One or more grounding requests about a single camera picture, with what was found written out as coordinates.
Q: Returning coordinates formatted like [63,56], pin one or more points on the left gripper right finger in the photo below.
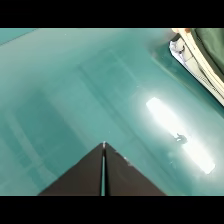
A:
[126,176]

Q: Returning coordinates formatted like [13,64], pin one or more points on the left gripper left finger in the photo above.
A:
[81,176]

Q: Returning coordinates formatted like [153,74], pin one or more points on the dark green T-shirt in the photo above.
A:
[211,46]

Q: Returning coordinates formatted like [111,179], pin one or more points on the white folded garment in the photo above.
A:
[200,65]

